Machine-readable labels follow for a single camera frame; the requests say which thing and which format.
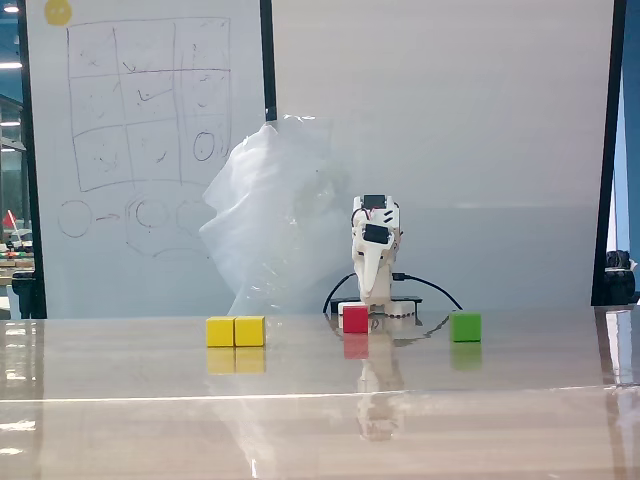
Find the whiteboard with marker drawings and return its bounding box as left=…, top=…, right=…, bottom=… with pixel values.
left=23, top=0, right=270, bottom=320

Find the plain large whiteboard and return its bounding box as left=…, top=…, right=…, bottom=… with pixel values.
left=269, top=0, right=616, bottom=317

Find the yellow round magnet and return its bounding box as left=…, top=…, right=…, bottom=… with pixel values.
left=44, top=0, right=74, bottom=27

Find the red cube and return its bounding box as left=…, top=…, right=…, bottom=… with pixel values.
left=342, top=306, right=370, bottom=334

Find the green cube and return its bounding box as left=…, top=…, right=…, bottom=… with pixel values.
left=450, top=311, right=483, bottom=344

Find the black round object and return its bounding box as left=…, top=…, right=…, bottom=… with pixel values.
left=602, top=249, right=639, bottom=306

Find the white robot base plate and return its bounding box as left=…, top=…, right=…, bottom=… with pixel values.
left=337, top=298, right=419, bottom=329

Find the black cable with plug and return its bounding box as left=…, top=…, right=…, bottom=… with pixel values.
left=392, top=272, right=464, bottom=314

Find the translucent plastic bag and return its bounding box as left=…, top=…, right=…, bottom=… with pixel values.
left=198, top=114, right=362, bottom=317

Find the black bin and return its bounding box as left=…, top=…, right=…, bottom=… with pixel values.
left=10, top=269, right=39, bottom=320

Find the yellow cube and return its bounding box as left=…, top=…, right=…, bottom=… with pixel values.
left=233, top=315, right=267, bottom=348
left=206, top=316, right=236, bottom=348

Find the black whiteboard frame post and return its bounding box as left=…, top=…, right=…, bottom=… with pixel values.
left=258, top=0, right=279, bottom=123
left=590, top=0, right=628, bottom=308

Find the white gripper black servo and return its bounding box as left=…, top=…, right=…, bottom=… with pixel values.
left=351, top=222, right=397, bottom=305

